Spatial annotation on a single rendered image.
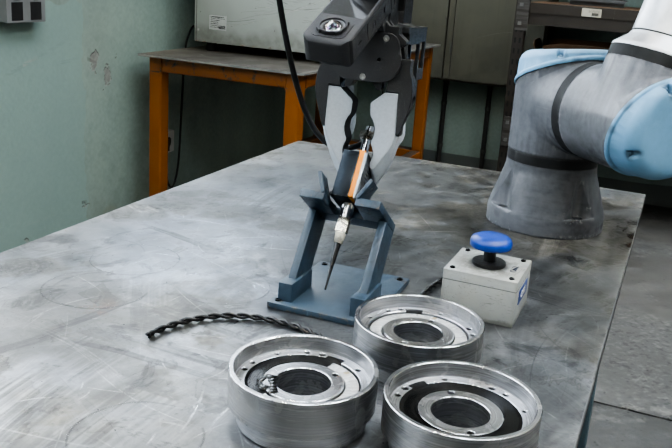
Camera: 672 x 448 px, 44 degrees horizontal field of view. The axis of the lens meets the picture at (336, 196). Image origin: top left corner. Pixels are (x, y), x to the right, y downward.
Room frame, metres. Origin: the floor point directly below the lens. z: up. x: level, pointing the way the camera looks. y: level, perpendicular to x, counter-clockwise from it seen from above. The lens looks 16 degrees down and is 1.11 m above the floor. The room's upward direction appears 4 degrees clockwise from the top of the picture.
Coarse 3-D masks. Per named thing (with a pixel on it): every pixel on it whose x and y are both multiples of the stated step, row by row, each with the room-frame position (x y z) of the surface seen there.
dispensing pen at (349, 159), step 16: (368, 128) 0.80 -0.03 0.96; (368, 144) 0.79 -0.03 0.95; (352, 160) 0.77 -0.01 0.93; (336, 176) 0.76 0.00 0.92; (352, 176) 0.76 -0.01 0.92; (336, 192) 0.75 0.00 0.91; (352, 208) 0.76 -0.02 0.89; (336, 224) 0.75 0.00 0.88; (336, 240) 0.74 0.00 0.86; (336, 256) 0.73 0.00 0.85
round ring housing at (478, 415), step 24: (432, 360) 0.55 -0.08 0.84; (456, 360) 0.55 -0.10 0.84; (408, 384) 0.53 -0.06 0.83; (480, 384) 0.54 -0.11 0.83; (504, 384) 0.53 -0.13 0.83; (384, 408) 0.49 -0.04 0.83; (432, 408) 0.51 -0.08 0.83; (456, 408) 0.52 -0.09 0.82; (480, 408) 0.51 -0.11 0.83; (528, 408) 0.51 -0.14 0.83; (384, 432) 0.48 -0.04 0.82; (408, 432) 0.46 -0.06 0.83; (432, 432) 0.45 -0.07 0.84; (456, 432) 0.47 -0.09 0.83; (480, 432) 0.47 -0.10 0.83; (528, 432) 0.46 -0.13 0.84
